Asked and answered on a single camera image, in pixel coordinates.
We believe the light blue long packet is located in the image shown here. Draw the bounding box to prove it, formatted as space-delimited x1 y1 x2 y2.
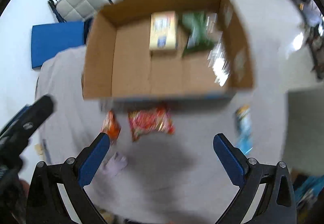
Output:
235 104 253 155

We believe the orange snack packet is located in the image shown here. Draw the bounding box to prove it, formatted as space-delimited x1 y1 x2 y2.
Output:
101 110 121 144

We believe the red snack bag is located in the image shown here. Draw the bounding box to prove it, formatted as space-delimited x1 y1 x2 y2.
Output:
128 106 175 142

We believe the grey chair at right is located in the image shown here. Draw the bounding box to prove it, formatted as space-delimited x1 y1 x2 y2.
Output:
283 87 323 176

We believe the blue foam mat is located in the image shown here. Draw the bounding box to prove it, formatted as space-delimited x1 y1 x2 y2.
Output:
31 21 85 69

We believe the grey table cloth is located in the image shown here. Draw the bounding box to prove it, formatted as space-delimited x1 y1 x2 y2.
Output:
37 47 286 223

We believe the left white padded chair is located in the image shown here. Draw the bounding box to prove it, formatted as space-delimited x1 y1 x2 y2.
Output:
48 0 113 23

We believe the clear plastic packet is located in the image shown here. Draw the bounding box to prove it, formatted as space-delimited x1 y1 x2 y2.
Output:
207 13 230 87

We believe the yellow tissue pack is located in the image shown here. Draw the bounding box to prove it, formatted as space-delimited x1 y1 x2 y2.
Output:
149 11 177 53

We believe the cardboard box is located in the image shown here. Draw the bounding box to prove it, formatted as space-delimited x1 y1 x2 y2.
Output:
82 0 254 99

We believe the green snack bag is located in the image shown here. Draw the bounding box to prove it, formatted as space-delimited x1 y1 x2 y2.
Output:
180 11 215 57

